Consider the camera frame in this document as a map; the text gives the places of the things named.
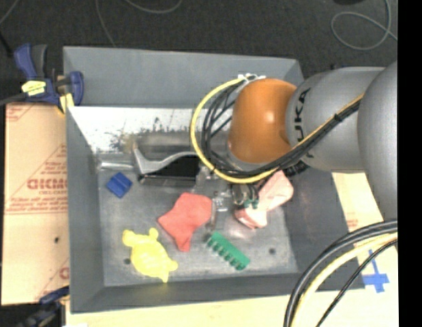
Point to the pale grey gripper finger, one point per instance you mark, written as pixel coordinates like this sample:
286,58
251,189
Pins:
213,218

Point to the red cloth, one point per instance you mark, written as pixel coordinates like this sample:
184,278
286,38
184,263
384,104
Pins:
187,216

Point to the green toothed block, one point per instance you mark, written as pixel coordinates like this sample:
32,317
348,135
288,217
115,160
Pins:
227,250

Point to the pale pink cloth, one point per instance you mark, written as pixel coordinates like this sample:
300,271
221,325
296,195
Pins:
270,199

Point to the grey and black tool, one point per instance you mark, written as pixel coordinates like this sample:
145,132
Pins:
156,162

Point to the yellow toy turtle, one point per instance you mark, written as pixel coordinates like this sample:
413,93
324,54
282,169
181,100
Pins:
149,255

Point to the small blue block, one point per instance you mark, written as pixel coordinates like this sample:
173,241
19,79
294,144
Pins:
119,184

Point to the grey metal bin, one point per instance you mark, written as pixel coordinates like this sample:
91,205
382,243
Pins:
129,80

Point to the brown cardboard board, red print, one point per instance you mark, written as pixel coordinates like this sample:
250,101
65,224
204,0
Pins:
30,199

